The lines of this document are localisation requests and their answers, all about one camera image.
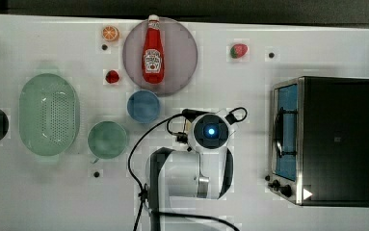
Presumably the blue bowl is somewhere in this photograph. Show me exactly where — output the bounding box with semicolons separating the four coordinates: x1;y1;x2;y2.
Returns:
127;90;161;123

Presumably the orange slice toy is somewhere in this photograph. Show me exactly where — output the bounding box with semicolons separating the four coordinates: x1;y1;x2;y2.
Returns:
101;26;119;41

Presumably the black toaster oven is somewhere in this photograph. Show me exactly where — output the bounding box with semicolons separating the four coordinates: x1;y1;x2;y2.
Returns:
265;76;369;208

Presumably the strawberry toy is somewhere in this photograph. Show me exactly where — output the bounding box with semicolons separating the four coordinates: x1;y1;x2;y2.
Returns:
230;43;249;59

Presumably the green mug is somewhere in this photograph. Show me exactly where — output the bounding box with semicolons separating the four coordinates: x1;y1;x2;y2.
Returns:
88;121;128;163

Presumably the red ketchup bottle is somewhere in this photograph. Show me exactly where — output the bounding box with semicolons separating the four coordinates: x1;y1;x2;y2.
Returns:
142;14;165;84

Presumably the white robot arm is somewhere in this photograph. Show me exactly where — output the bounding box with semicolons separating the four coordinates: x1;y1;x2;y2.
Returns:
146;109;240;231

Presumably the green oval colander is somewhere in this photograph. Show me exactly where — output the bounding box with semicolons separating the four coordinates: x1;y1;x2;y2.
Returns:
19;73;80;157

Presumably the grey round plate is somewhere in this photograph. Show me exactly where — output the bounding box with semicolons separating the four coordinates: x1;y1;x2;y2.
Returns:
122;17;198;95

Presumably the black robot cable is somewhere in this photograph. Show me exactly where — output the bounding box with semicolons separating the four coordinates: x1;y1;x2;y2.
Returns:
127;107;248;231

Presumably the red tomato toy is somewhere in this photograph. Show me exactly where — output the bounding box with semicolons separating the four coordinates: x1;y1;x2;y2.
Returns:
105;70;119;84

